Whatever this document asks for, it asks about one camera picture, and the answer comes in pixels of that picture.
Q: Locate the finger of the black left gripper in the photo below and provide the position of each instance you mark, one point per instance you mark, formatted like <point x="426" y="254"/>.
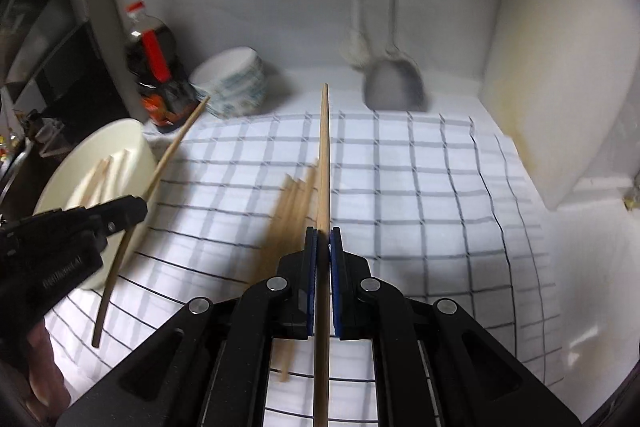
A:
<point x="121" y="214"/>

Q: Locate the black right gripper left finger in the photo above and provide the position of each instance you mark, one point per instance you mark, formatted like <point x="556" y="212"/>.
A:
<point x="208" y="365"/>

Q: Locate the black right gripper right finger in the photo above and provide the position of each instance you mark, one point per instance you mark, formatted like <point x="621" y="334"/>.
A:
<point x="434" y="365"/>

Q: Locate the person's hand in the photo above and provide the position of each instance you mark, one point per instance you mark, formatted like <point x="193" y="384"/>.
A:
<point x="50" y="398"/>

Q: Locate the wooden chopstick in bowl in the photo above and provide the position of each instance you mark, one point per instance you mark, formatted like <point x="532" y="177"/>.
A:
<point x="105" y="182"/>

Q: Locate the large cream bowl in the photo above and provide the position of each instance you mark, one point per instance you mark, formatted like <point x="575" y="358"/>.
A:
<point x="65" y="187"/>

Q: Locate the dark soy sauce bottle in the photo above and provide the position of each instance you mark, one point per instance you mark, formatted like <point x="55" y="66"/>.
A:
<point x="151" y="54"/>

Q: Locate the white black grid cloth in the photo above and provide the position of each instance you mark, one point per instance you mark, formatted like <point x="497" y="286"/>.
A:
<point x="438" y="207"/>

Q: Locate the stacked floral ceramic bowls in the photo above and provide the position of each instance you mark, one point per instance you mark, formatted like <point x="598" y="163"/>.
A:
<point x="233" y="80"/>

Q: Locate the metal spatula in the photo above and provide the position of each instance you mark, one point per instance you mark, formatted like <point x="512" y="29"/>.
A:
<point x="393" y="82"/>

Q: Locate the white cutting board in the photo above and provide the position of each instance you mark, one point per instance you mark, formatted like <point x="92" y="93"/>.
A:
<point x="556" y="79"/>

